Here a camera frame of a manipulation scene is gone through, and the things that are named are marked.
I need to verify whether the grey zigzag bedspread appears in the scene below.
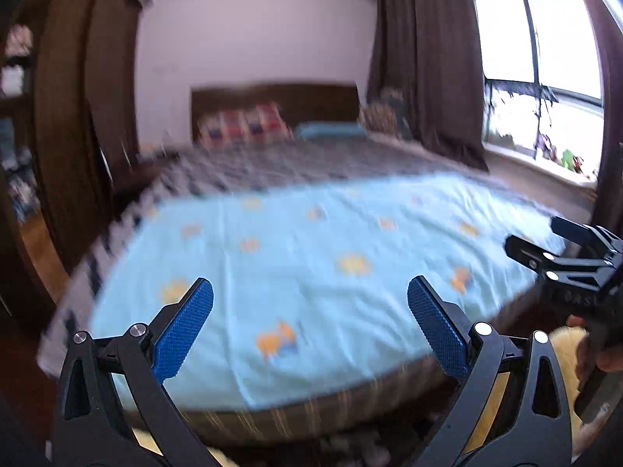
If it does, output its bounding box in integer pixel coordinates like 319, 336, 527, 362
39, 139, 492, 375

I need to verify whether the person's right hand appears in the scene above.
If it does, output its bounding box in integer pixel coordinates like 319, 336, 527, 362
567, 315, 623, 377

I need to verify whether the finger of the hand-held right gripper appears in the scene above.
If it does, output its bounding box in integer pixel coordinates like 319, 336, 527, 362
505, 234, 585, 283
551, 216, 623, 256

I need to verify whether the brown striped bed base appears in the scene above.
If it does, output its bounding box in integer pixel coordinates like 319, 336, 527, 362
180, 350, 463, 448

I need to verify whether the patterned plush cushion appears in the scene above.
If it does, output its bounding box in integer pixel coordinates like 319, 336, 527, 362
357, 88, 414, 139

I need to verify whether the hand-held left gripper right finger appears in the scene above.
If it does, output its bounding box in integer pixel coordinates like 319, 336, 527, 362
406, 275, 577, 467

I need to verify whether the black metal rack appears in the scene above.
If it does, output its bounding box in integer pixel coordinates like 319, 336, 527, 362
484, 80, 560, 156

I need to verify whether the yellow fluffy mat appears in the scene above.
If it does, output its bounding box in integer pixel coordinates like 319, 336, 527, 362
460, 326, 604, 467

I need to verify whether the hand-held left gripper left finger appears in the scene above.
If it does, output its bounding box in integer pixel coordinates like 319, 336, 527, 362
51, 277, 225, 467

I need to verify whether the checkered pillow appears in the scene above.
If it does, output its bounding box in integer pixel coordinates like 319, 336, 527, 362
197, 102, 293, 147

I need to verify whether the dark wooden headboard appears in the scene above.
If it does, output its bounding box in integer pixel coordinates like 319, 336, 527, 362
191, 83, 361, 142

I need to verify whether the window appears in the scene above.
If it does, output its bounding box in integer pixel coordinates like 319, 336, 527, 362
474, 0, 607, 156

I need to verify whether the light blue sun-print blanket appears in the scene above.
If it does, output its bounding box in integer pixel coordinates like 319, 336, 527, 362
90, 172, 568, 412

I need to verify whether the brown curtain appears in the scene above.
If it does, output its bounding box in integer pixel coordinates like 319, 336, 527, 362
367, 0, 490, 171

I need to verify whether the dark wooden wardrobe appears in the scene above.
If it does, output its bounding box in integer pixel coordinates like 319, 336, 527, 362
29, 0, 144, 273

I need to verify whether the cluttered shelf unit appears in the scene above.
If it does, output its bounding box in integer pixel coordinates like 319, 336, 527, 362
0, 19, 40, 225

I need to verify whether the blue pillow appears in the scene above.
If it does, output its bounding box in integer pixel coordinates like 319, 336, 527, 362
294, 121, 366, 141

